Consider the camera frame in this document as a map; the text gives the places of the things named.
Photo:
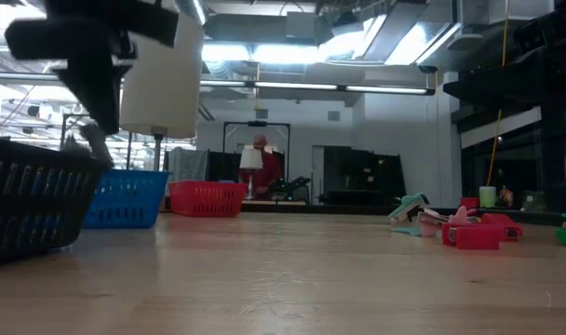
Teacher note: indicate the black background robot arm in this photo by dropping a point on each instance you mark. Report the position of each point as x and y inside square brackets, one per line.
[294, 183]

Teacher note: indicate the table lamp white cylinder shade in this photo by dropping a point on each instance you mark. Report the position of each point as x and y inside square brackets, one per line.
[171, 93]

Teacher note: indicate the red mini stapler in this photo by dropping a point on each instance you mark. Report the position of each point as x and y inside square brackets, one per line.
[497, 221]

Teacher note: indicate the grey ceiling unit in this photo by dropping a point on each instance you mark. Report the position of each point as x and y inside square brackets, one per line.
[301, 25]

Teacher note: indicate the black dome camera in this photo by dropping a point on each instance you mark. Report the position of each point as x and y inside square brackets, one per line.
[427, 69]

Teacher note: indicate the long fluorescent light fixture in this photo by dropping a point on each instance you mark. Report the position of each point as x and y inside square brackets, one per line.
[311, 86]

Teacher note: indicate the pink staple remover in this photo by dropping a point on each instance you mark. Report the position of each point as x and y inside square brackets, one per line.
[429, 221]

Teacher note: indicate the black plastic basket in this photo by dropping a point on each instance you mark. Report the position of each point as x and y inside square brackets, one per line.
[31, 209]

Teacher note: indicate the black gantry frame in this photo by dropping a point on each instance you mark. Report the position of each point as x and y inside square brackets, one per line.
[256, 123]

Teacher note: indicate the silver ceiling duct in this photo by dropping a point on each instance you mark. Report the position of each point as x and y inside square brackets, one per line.
[404, 32]

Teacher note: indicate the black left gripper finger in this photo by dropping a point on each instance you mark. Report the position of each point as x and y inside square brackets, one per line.
[85, 88]
[110, 93]

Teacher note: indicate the dark grey staple remover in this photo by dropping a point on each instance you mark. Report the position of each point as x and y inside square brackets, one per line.
[97, 146]

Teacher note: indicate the red cup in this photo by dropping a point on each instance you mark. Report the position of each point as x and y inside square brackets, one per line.
[469, 203]

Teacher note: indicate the pale green cup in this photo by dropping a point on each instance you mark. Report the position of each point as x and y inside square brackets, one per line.
[488, 197]

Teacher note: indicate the person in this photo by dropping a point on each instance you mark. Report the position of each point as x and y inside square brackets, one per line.
[266, 174]

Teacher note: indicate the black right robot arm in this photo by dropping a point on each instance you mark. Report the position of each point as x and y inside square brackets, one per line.
[562, 70]

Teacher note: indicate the blue plastic basket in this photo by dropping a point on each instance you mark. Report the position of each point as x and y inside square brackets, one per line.
[129, 200]

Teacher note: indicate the black cabinets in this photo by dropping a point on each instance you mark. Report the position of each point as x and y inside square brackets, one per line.
[357, 177]

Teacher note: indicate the grey fabric cover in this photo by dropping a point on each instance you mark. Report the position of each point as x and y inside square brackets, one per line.
[187, 160]

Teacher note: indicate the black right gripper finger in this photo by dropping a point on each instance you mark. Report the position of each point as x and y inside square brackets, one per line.
[474, 95]
[488, 74]

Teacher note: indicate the teal staple remover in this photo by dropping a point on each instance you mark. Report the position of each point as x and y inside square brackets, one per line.
[411, 204]

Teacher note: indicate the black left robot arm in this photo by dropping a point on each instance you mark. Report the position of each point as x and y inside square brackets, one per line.
[157, 23]

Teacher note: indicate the red plastic basket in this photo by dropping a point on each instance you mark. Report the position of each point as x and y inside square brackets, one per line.
[204, 200]

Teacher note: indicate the small white table lamp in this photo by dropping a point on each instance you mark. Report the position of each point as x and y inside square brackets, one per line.
[251, 159]

